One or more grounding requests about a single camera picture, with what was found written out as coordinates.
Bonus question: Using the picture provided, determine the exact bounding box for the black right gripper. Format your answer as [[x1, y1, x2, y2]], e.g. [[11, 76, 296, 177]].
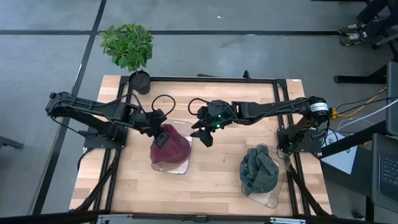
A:
[[189, 101, 239, 148]]

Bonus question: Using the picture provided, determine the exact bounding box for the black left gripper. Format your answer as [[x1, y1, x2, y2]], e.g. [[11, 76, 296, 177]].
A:
[[136, 110, 170, 149]]

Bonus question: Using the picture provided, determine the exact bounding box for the clear plastic bin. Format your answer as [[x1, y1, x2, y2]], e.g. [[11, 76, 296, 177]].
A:
[[240, 142, 292, 209], [150, 119, 194, 175]]

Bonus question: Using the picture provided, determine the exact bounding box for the dark green cloth pile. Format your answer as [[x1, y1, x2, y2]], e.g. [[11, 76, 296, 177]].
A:
[[239, 144, 280, 187], [241, 174, 277, 197]]

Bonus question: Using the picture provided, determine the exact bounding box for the potted green plant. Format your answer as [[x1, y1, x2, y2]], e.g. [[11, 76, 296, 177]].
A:
[[99, 23, 155, 95]]

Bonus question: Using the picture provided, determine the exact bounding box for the white box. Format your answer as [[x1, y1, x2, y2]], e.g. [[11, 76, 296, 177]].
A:
[[322, 138, 358, 175]]

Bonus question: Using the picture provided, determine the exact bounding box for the black stand foot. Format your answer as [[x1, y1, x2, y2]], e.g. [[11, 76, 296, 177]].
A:
[[0, 135, 25, 150]]

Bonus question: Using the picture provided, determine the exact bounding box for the black crossbar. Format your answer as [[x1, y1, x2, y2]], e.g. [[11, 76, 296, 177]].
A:
[[0, 210, 398, 224]]

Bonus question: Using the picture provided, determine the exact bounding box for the black desk leg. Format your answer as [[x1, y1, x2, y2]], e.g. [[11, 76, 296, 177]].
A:
[[320, 119, 388, 159]]

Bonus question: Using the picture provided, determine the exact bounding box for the black stand base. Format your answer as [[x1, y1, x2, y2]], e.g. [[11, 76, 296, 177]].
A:
[[334, 63, 389, 85]]

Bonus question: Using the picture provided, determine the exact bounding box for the person's shoe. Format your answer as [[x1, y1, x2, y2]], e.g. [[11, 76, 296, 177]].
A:
[[339, 31, 366, 47], [338, 21, 363, 35]]

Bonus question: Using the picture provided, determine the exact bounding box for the dark gray laptop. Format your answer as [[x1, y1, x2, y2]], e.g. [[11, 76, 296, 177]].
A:
[[371, 133, 398, 215]]

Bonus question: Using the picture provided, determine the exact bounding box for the dark gray monitor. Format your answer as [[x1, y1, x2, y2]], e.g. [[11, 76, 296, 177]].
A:
[[386, 61, 398, 137]]

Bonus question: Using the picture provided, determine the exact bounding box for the person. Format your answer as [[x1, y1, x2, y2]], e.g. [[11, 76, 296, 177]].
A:
[[356, 0, 398, 37]]

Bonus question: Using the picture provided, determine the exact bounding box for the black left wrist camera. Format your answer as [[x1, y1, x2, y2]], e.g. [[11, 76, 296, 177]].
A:
[[150, 109, 168, 125]]

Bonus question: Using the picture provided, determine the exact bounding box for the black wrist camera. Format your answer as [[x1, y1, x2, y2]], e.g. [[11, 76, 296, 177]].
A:
[[150, 109, 168, 125], [207, 100, 233, 116]]

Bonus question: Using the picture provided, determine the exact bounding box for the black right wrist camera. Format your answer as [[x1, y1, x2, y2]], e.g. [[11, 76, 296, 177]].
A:
[[207, 100, 233, 116]]

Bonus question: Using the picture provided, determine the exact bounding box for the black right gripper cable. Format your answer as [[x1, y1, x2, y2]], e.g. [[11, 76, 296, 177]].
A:
[[187, 98, 213, 116]]

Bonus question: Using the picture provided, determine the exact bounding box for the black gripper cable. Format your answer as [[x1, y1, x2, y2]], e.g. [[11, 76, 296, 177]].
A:
[[187, 98, 213, 116], [151, 94, 177, 118]]

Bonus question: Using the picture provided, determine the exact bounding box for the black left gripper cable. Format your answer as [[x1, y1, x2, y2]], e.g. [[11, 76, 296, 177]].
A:
[[151, 94, 177, 118]]

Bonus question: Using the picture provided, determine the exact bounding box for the black aluminium table frame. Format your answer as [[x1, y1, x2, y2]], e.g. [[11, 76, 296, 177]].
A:
[[70, 74, 332, 218]]

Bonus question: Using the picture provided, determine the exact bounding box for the silver metal bracket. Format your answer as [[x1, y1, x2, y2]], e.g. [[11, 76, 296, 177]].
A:
[[269, 217, 307, 224], [97, 213, 134, 224]]

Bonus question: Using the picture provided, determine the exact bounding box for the white floor cable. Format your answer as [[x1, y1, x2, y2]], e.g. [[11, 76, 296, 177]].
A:
[[337, 98, 398, 130]]

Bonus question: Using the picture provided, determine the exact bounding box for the yellow floor cable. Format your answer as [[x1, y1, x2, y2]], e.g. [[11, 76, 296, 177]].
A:
[[331, 86, 388, 119]]

